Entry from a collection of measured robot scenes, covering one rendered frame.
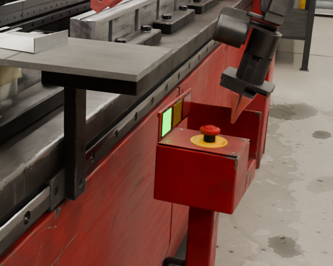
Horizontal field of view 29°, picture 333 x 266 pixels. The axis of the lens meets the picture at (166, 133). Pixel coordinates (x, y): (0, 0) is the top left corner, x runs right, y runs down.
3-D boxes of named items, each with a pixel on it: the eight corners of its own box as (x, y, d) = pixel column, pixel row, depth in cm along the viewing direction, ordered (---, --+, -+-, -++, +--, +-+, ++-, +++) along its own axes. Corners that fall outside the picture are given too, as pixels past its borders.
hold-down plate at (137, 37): (124, 64, 139) (125, 51, 138) (100, 62, 140) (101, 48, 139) (160, 40, 167) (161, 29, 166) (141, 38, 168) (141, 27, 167)
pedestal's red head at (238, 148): (232, 215, 121) (240, 125, 115) (153, 199, 126) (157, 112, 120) (254, 178, 139) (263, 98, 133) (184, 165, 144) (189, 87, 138)
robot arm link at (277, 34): (284, 33, 121) (283, 26, 126) (250, 21, 121) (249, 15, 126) (271, 66, 124) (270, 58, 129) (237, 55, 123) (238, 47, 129)
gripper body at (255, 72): (227, 74, 133) (239, 40, 130) (273, 93, 131) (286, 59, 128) (218, 81, 127) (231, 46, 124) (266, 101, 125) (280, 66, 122)
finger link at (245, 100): (215, 108, 136) (230, 68, 132) (247, 122, 134) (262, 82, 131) (206, 117, 130) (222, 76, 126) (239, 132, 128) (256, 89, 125)
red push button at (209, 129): (215, 149, 122) (217, 131, 121) (195, 145, 123) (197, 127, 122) (221, 142, 125) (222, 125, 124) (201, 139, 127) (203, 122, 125)
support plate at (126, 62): (136, 82, 81) (137, 74, 81) (-49, 59, 87) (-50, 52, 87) (172, 54, 98) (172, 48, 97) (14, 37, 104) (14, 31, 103)
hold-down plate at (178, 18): (170, 34, 176) (171, 23, 175) (151, 32, 177) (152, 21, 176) (194, 18, 203) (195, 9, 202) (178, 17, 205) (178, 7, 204)
